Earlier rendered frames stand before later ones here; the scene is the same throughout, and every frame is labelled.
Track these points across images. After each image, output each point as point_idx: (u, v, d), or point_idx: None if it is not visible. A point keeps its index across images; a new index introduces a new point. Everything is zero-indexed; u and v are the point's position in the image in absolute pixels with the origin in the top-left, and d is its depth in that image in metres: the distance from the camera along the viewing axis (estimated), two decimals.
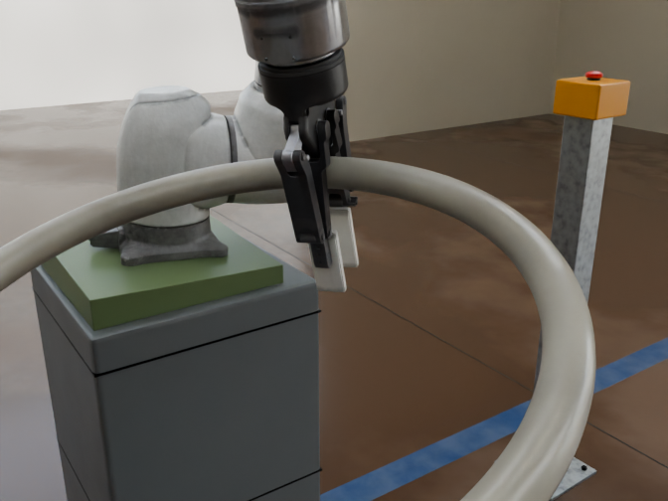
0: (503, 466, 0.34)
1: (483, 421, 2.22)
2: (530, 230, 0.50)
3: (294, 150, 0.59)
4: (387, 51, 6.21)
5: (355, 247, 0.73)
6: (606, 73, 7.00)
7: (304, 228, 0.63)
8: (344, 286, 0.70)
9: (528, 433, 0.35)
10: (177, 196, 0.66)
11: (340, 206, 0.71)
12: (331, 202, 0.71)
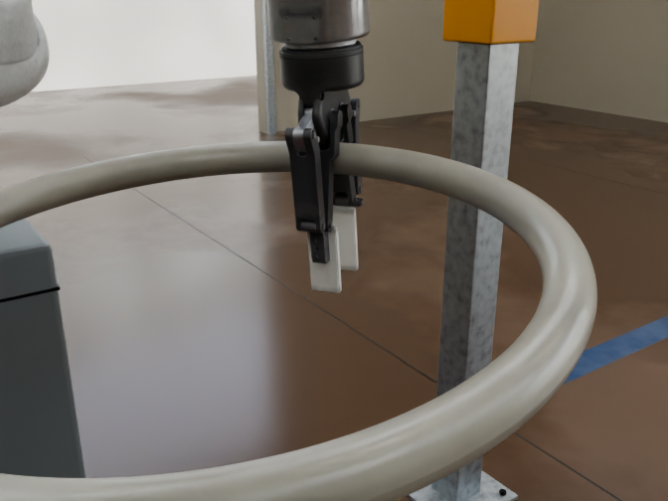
0: (497, 363, 0.32)
1: None
2: (536, 200, 0.50)
3: (306, 128, 0.60)
4: None
5: (356, 249, 0.73)
6: (587, 56, 6.62)
7: (306, 213, 0.64)
8: (339, 286, 0.69)
9: (525, 340, 0.34)
10: (186, 166, 0.66)
11: (345, 205, 0.72)
12: (337, 201, 0.72)
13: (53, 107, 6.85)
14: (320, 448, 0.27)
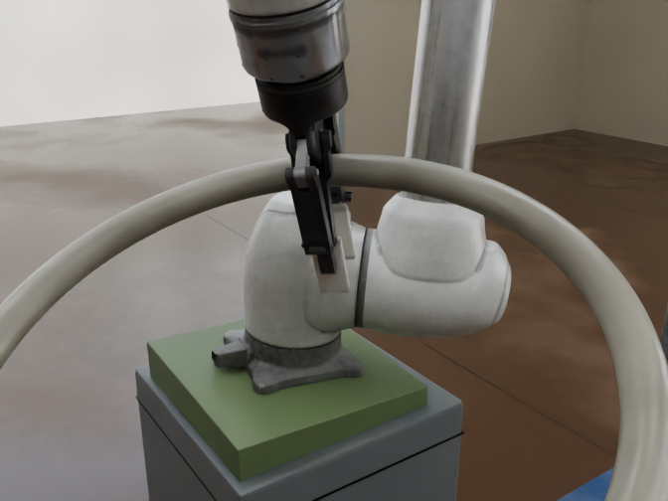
0: (626, 491, 0.36)
1: (570, 494, 2.10)
2: (565, 227, 0.52)
3: (306, 167, 0.58)
4: (415, 69, 6.10)
5: (352, 240, 0.73)
6: (635, 88, 6.88)
7: (314, 241, 0.63)
8: (349, 287, 0.70)
9: (637, 452, 0.37)
10: (177, 213, 0.63)
11: (336, 203, 0.71)
12: None
13: (117, 137, 7.11)
14: None
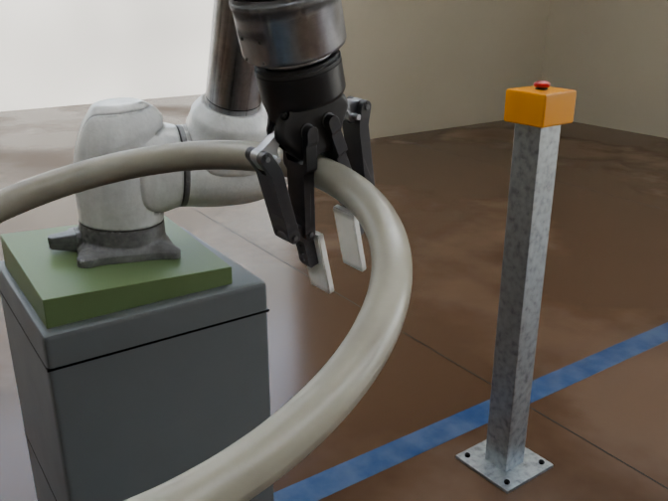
0: (295, 399, 0.40)
1: (447, 417, 2.29)
2: (378, 203, 0.56)
3: (261, 151, 0.60)
4: (375, 54, 6.29)
5: (361, 251, 0.72)
6: (593, 75, 7.07)
7: (277, 225, 0.65)
8: (329, 288, 0.70)
9: (323, 373, 0.41)
10: (88, 179, 0.72)
11: None
12: None
13: None
14: (142, 498, 0.36)
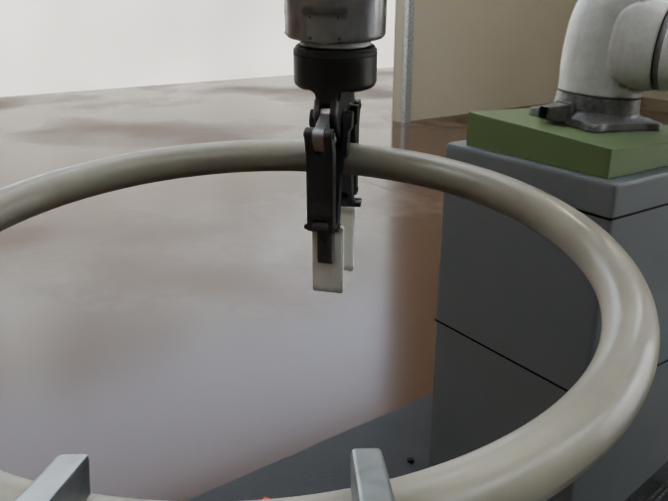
0: (613, 265, 0.44)
1: None
2: (454, 160, 0.62)
3: (325, 128, 0.60)
4: (476, 28, 6.32)
5: (353, 249, 0.73)
6: None
7: (319, 214, 0.63)
8: (342, 286, 0.69)
9: (604, 248, 0.46)
10: (67, 191, 0.58)
11: (344, 205, 0.72)
12: None
13: None
14: (619, 346, 0.35)
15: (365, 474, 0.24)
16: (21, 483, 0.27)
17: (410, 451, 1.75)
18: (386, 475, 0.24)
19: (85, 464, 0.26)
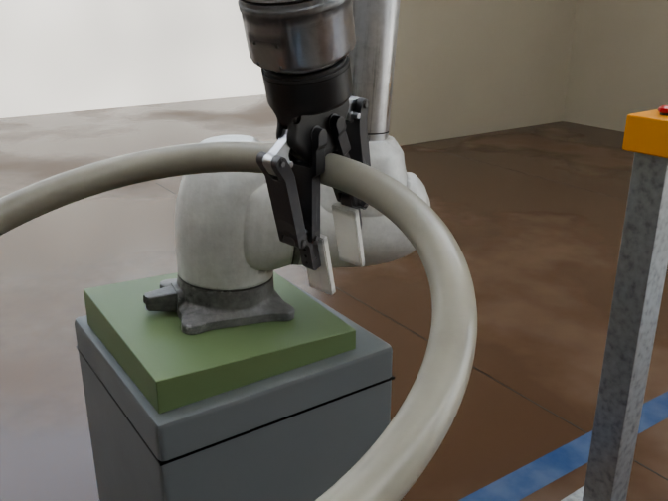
0: (407, 411, 0.40)
1: (531, 463, 2.11)
2: (414, 201, 0.56)
3: (275, 155, 0.59)
4: (402, 59, 6.11)
5: (361, 248, 0.72)
6: (623, 81, 6.89)
7: (285, 230, 0.64)
8: (331, 289, 0.70)
9: (425, 380, 0.41)
10: (76, 191, 0.67)
11: (350, 206, 0.70)
12: (342, 200, 0.70)
13: (106, 129, 7.13)
14: None
15: None
16: None
17: None
18: None
19: None
